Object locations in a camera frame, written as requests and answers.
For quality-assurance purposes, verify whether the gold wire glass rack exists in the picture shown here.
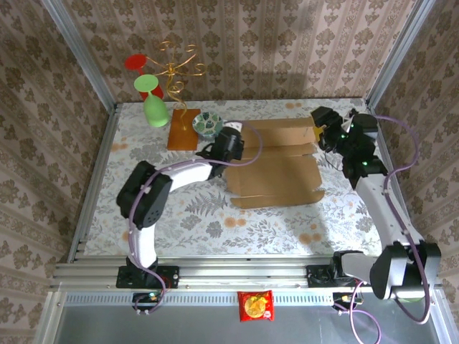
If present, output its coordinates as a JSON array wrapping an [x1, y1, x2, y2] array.
[[145, 39, 207, 151]]

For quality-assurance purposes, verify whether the aluminium table frame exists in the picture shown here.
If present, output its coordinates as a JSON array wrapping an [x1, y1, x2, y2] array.
[[49, 100, 440, 291]]

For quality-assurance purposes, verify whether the red plastic wine glass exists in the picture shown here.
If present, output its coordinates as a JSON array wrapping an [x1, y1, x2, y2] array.
[[124, 54, 165, 101]]

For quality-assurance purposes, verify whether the perforated metal strip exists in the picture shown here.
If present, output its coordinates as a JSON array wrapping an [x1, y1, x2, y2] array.
[[62, 292, 437, 305]]

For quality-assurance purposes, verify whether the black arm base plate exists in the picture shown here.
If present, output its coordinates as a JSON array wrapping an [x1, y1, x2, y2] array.
[[116, 265, 180, 290], [307, 264, 372, 288]]

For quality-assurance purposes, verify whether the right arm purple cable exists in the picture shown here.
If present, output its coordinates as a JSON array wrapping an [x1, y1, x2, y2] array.
[[336, 114, 431, 344]]

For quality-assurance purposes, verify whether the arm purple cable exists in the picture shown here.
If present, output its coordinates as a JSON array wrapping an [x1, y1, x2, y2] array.
[[127, 120, 265, 316], [336, 114, 431, 344]]

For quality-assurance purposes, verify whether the green plastic wine glass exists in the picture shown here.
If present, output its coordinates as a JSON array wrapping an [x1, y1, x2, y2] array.
[[133, 74, 170, 128]]

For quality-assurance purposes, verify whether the small black circuit board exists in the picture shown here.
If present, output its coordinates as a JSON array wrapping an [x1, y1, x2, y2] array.
[[332, 292, 364, 311], [132, 292, 164, 312]]

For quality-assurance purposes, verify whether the brown cardboard box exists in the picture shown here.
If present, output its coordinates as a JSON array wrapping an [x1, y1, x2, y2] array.
[[224, 117, 326, 209]]

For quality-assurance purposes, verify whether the floral tablecloth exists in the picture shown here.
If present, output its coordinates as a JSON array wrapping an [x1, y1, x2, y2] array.
[[84, 98, 413, 257]]

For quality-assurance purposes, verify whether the aluminium corner post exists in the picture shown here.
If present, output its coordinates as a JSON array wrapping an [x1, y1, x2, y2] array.
[[41, 0, 118, 112], [365, 0, 435, 108]]

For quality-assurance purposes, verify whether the red snack packet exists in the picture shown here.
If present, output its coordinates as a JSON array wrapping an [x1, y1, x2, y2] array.
[[237, 290, 275, 323]]

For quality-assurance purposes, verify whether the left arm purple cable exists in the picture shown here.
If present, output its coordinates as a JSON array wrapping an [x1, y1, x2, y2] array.
[[127, 120, 265, 316]]

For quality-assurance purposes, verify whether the leaf pattern bowl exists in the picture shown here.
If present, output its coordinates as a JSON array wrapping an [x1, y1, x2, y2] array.
[[192, 111, 222, 138]]

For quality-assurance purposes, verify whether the grey metal panel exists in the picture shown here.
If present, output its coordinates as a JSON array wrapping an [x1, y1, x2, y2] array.
[[34, 290, 459, 344]]

